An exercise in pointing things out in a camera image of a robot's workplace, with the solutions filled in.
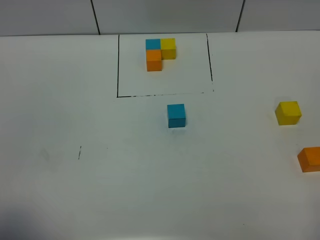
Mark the orange template cube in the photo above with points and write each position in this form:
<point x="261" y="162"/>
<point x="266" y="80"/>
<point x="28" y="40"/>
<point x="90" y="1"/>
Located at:
<point x="153" y="60"/>

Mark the yellow template cube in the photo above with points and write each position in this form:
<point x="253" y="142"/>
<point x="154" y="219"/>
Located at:
<point x="168" y="48"/>

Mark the blue template cube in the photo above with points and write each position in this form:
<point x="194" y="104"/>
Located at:
<point x="153" y="44"/>

